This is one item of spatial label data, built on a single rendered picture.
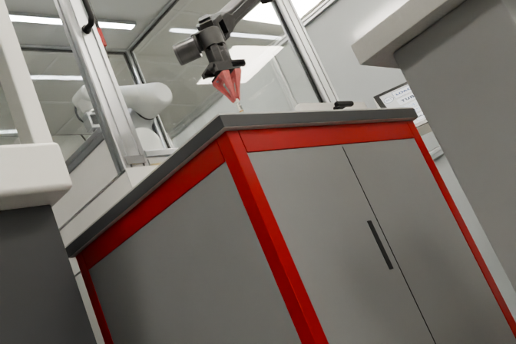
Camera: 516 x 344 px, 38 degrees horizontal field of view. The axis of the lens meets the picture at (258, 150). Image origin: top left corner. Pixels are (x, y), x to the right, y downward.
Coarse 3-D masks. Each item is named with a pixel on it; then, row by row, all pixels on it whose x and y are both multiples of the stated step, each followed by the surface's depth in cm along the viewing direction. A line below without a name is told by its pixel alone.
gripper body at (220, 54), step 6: (216, 48) 187; (222, 48) 187; (210, 54) 187; (216, 54) 187; (222, 54) 187; (228, 54) 188; (210, 60) 187; (216, 60) 186; (222, 60) 186; (228, 60) 187; (234, 60) 187; (240, 60) 188; (210, 66) 183; (234, 66) 188; (240, 66) 191; (204, 72) 186; (210, 72) 187; (204, 78) 188
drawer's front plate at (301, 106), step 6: (354, 102) 209; (360, 102) 211; (300, 108) 192; (306, 108) 193; (312, 108) 195; (318, 108) 197; (324, 108) 198; (330, 108) 200; (348, 108) 206; (354, 108) 208; (360, 108) 210
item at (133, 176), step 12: (132, 168) 192; (144, 168) 194; (120, 180) 192; (132, 180) 190; (108, 192) 196; (120, 192) 192; (96, 204) 200; (108, 204) 196; (84, 216) 204; (96, 216) 200; (72, 228) 209; (84, 228) 204; (72, 264) 210
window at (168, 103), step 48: (96, 0) 216; (144, 0) 230; (192, 0) 246; (144, 48) 219; (240, 48) 249; (288, 48) 268; (144, 96) 210; (192, 96) 222; (240, 96) 237; (288, 96) 253; (144, 144) 201
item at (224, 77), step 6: (222, 72) 184; (228, 72) 184; (216, 78) 186; (222, 78) 185; (228, 78) 184; (216, 84) 188; (222, 84) 188; (228, 84) 184; (222, 90) 187; (228, 96) 186; (234, 96) 185
